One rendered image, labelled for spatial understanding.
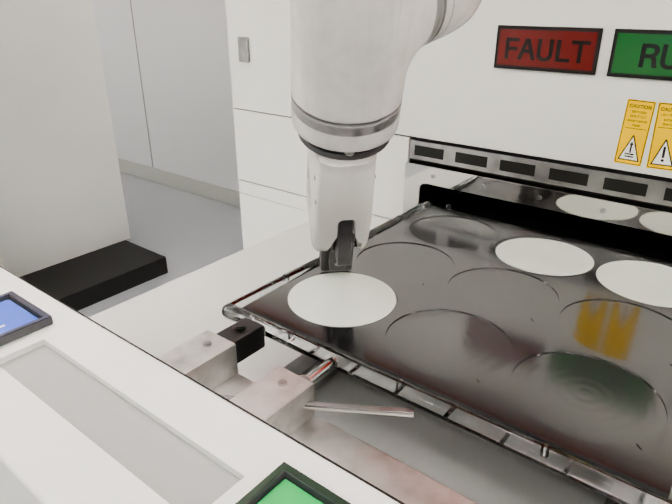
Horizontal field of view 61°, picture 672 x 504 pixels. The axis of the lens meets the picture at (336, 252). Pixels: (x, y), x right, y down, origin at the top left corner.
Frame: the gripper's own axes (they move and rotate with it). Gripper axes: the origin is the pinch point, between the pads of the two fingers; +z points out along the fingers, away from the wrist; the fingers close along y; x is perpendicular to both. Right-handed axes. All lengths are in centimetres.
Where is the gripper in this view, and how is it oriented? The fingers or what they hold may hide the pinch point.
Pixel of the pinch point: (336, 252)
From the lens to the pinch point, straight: 56.6
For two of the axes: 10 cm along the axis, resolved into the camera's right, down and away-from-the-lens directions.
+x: 9.9, -0.4, 1.0
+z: -0.4, 6.5, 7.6
